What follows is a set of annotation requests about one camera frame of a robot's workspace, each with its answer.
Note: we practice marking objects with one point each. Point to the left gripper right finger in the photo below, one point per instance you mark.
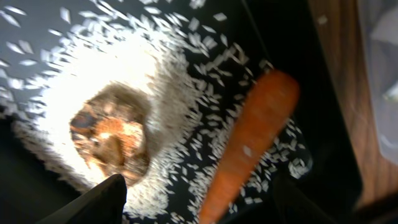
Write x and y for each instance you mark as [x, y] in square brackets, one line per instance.
[293, 206]

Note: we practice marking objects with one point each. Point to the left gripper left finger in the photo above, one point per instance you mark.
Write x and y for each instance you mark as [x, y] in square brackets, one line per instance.
[102, 204]

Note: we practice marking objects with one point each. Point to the golden brown food scrap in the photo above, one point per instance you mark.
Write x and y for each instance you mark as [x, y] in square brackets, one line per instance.
[109, 133]

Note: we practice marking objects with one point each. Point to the orange carrot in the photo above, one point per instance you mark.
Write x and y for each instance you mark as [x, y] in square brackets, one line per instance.
[267, 107]

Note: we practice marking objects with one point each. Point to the white rice pile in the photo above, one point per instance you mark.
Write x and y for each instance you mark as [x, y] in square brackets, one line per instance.
[194, 61]

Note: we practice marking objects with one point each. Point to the black waste tray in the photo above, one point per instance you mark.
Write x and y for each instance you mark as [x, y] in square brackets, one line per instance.
[284, 33]

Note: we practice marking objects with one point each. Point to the clear plastic bin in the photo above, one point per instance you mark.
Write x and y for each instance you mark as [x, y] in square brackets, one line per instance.
[378, 22]

